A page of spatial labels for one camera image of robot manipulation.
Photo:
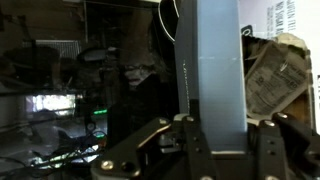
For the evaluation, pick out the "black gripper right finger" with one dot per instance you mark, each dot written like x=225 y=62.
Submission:
x=284 y=149

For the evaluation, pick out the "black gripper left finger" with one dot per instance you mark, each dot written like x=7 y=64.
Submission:
x=161 y=150

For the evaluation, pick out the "open cardboard box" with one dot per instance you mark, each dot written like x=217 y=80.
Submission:
x=291 y=23

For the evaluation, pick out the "plastic wrapped packet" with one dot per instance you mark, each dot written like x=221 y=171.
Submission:
x=277 y=78

